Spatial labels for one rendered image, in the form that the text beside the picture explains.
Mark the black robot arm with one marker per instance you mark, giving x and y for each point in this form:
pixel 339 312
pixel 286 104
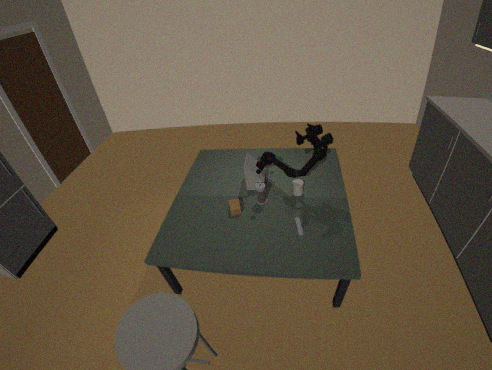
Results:
pixel 318 155

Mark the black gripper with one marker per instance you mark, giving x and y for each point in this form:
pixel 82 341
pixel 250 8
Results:
pixel 311 137

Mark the glass french press with black handle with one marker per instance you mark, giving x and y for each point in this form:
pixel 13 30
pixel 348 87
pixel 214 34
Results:
pixel 260 191

